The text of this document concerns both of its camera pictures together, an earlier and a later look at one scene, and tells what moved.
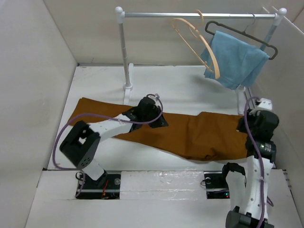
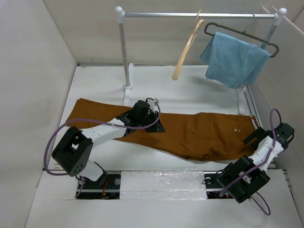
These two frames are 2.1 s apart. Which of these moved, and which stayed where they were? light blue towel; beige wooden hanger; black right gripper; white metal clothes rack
Moved: beige wooden hanger; black right gripper
Stayed: white metal clothes rack; light blue towel
